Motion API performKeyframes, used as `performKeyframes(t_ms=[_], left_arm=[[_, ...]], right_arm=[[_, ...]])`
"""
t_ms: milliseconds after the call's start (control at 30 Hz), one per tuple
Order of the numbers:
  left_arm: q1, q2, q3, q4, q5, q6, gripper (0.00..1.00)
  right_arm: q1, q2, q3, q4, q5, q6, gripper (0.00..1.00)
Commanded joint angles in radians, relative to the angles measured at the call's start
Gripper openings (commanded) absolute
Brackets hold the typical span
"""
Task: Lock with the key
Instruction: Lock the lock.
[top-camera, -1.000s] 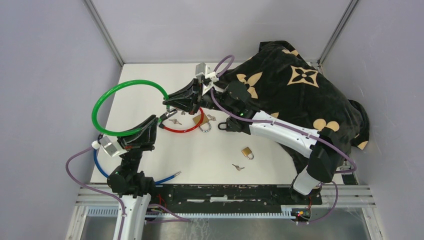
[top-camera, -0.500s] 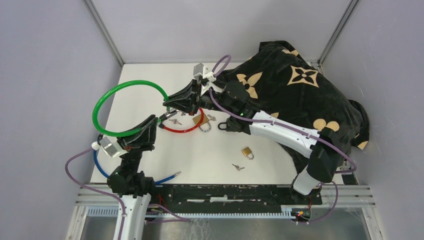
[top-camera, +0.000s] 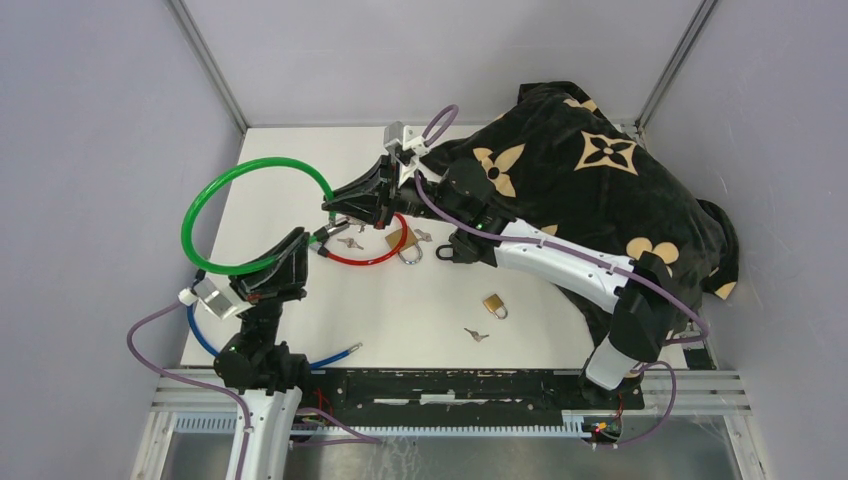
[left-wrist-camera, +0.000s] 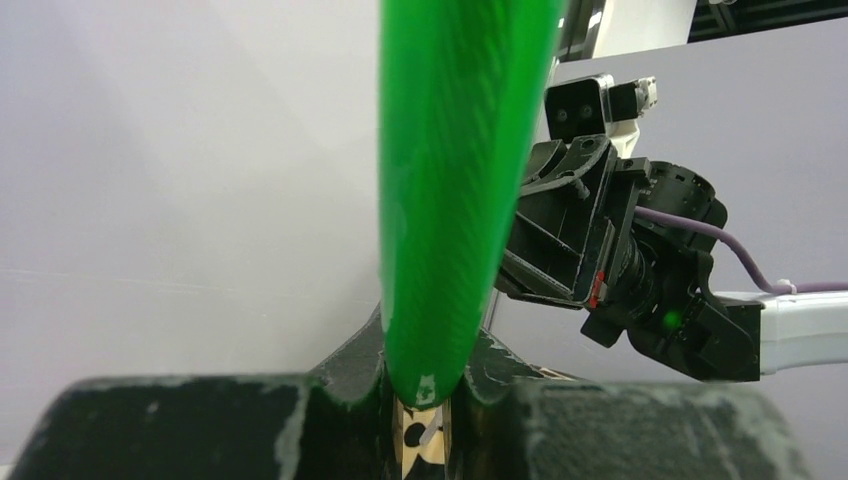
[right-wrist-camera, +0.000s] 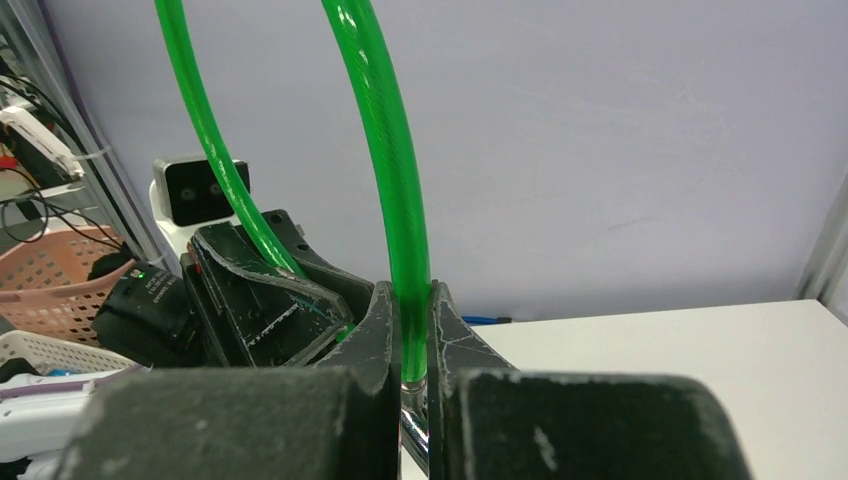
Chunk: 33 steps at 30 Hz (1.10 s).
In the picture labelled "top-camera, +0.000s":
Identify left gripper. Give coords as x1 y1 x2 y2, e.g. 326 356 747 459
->
227 224 308 350

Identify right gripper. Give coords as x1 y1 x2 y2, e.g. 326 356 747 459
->
322 156 464 233

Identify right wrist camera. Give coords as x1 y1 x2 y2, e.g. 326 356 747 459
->
383 121 430 187

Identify blue cable lock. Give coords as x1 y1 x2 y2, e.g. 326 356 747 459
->
185 304 363 370

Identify small padlock keys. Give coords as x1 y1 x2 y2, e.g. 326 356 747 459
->
464 328 489 343

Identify large padlock keys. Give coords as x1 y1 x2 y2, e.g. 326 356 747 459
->
414 229 433 242

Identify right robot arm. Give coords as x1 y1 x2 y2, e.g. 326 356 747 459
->
322 155 698 408

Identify red cable lock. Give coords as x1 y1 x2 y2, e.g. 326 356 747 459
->
310 213 408 266

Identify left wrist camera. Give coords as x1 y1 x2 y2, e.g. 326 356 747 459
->
177 278 253 320

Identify small brass padlock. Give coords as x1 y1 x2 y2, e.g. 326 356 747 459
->
482 294 509 320

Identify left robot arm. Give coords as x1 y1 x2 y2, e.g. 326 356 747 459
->
213 227 315 479

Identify red cable lock keys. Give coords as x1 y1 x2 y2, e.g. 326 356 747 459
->
338 237 364 250

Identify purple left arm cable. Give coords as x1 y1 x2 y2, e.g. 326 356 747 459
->
125 301 382 480

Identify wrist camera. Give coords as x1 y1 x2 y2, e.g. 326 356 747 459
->
177 278 253 320
383 121 430 187

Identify black floral blanket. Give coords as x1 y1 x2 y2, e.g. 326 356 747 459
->
422 81 740 310

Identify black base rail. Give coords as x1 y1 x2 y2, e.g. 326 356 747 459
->
300 366 645 427

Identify large brass padlock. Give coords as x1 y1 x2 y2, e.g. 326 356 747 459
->
384 227 423 265

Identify green cable lock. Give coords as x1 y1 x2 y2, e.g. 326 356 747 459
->
180 156 336 276

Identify black padlock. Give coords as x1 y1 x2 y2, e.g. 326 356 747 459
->
435 244 478 264

